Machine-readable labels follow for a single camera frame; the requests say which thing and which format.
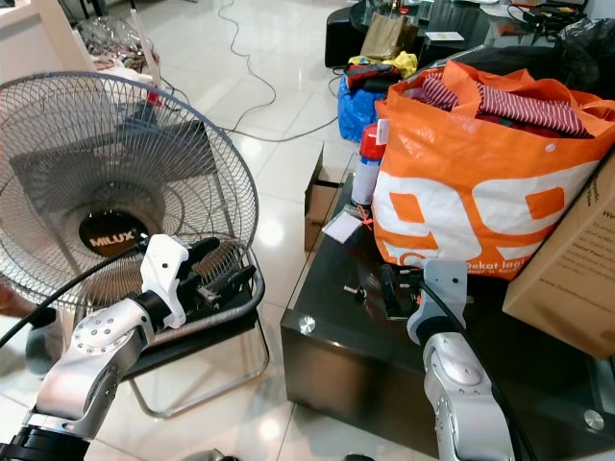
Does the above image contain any small brown cardboard box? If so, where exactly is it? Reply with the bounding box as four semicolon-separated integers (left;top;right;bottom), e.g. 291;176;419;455
304;144;347;253

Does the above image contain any brown paper bag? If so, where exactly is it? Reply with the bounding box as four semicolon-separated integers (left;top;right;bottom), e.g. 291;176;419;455
360;12;419;61

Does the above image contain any dark red clothes pile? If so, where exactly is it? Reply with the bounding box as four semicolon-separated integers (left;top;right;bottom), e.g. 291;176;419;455
346;58;395;92

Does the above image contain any large brown cardboard box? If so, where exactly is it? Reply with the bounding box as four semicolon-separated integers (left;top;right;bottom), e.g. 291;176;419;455
503;154;615;358

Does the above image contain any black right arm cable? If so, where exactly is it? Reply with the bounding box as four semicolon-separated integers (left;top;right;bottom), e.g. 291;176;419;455
415;277;539;461

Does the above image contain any white card tag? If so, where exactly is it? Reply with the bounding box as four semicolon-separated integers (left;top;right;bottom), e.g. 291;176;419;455
323;211;364;243

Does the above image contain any red white striped cloth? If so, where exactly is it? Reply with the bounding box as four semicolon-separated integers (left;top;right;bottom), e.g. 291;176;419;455
418;75;592;137

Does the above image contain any blue plastic bag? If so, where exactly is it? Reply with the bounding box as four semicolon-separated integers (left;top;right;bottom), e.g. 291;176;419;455
336;75;390;143

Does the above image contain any grey floor cable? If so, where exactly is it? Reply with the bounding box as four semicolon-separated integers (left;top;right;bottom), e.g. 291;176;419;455
216;0;339;145

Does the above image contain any grey person shoe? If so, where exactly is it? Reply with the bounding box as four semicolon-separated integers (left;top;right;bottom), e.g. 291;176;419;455
24;307;63;377

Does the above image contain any red white spray can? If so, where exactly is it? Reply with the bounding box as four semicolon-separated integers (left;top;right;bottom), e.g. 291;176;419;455
351;122;385;206

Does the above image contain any low black glass table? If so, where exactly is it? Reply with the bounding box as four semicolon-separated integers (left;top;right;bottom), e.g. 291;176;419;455
281;173;615;461

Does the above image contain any black low cabinet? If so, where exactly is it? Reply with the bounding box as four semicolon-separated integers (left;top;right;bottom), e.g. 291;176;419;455
324;0;587;68

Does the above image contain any orange white shopping bag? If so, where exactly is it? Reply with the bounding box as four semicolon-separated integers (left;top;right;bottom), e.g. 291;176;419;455
373;61;615;279

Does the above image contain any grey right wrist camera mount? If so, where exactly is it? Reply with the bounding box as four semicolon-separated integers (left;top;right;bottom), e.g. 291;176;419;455
406;259;470;345

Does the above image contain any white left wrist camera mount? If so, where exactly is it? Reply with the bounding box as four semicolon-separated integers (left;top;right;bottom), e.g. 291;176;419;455
139;233;191;328

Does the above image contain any white cabinet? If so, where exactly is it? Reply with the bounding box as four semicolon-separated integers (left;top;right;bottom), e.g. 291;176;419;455
0;0;102;83

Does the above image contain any grey MILUX floor fan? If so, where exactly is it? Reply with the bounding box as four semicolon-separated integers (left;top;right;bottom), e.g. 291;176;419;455
0;69;262;313

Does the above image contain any black plastic bag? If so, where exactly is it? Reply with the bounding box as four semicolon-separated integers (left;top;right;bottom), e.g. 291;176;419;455
557;17;615;97

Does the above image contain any clear plastic bag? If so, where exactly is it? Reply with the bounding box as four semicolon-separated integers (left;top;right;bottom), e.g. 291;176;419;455
79;14;155;73

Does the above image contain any black luggage bag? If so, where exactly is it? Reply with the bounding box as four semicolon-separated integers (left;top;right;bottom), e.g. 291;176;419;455
428;43;573;83

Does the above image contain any black cable bundle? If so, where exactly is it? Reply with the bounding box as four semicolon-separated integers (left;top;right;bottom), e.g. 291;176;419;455
509;0;587;35

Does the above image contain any yellow cloth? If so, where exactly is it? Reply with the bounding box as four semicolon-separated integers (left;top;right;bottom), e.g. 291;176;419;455
384;51;419;78

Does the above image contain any chrome frame black stool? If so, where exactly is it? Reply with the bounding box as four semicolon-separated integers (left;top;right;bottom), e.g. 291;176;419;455
120;240;270;419

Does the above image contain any bare person leg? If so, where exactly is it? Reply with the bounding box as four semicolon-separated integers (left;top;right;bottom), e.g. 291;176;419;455
0;283;25;318

